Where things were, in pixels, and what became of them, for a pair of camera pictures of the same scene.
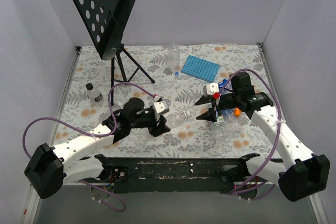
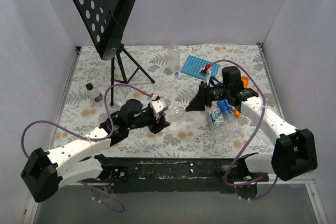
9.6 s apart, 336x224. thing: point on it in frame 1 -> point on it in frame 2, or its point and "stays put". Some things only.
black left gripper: [153, 123] stays put
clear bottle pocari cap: [174, 58] stays put
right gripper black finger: [210, 115] -> [198, 103]
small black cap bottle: [93, 93] stays put
